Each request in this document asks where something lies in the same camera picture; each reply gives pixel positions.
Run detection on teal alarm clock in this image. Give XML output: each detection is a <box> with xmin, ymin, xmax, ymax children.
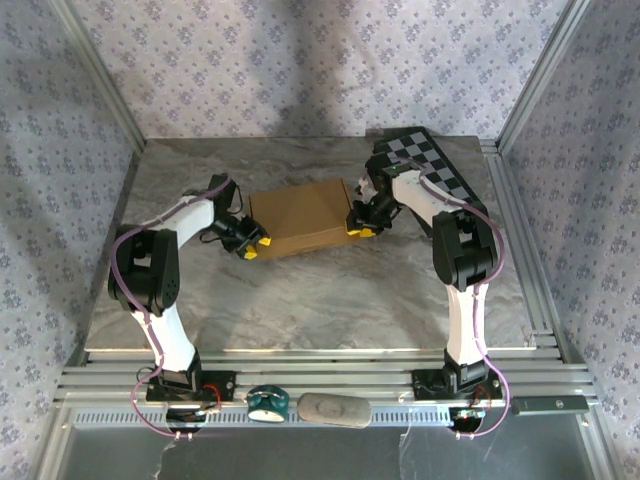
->
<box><xmin>243</xmin><ymin>384</ymin><xmax>290</xmax><ymax>422</ymax></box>

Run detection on aluminium left post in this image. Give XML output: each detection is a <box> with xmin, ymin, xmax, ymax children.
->
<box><xmin>48</xmin><ymin>0</ymin><xmax>149</xmax><ymax>151</ymax></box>

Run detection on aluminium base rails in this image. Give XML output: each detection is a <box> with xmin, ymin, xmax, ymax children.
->
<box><xmin>54</xmin><ymin>349</ymin><xmax>599</xmax><ymax>409</ymax></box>

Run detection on slotted metal cable duct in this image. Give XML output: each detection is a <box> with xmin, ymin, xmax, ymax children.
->
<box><xmin>73</xmin><ymin>410</ymin><xmax>454</xmax><ymax>429</ymax></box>

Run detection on black grey chessboard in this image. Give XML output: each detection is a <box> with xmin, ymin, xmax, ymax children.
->
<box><xmin>372</xmin><ymin>126</ymin><xmax>489</xmax><ymax>236</ymax></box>

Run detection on black flat bar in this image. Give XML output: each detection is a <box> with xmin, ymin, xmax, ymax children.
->
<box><xmin>512</xmin><ymin>397</ymin><xmax>590</xmax><ymax>416</ymax></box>

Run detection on brown cardboard box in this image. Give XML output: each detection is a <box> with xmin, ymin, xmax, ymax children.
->
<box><xmin>247</xmin><ymin>178</ymin><xmax>364</xmax><ymax>261</ymax></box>

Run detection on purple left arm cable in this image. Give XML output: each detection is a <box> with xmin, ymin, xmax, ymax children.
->
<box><xmin>109</xmin><ymin>173</ymin><xmax>236</xmax><ymax>441</ymax></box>

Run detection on left circuit board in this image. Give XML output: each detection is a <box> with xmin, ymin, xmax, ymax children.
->
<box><xmin>166</xmin><ymin>407</ymin><xmax>222</xmax><ymax>425</ymax></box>

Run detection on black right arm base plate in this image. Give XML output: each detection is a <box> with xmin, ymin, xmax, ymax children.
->
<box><xmin>412</xmin><ymin>368</ymin><xmax>503</xmax><ymax>400</ymax></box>

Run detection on aluminium side rail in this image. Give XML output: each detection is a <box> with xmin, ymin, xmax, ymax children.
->
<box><xmin>479</xmin><ymin>139</ymin><xmax>569</xmax><ymax>364</ymax></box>

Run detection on aluminium right post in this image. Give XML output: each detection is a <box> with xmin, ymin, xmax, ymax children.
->
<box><xmin>497</xmin><ymin>0</ymin><xmax>600</xmax><ymax>149</ymax></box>

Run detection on aluminium post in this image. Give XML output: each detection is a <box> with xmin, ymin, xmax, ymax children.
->
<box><xmin>497</xmin><ymin>0</ymin><xmax>600</xmax><ymax>149</ymax></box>
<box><xmin>48</xmin><ymin>0</ymin><xmax>149</xmax><ymax>151</ymax></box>

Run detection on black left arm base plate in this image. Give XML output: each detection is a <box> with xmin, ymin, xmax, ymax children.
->
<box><xmin>145</xmin><ymin>369</ymin><xmax>237</xmax><ymax>402</ymax></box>

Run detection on grey oval pad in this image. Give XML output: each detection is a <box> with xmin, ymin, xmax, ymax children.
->
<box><xmin>297</xmin><ymin>392</ymin><xmax>373</xmax><ymax>430</ymax></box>

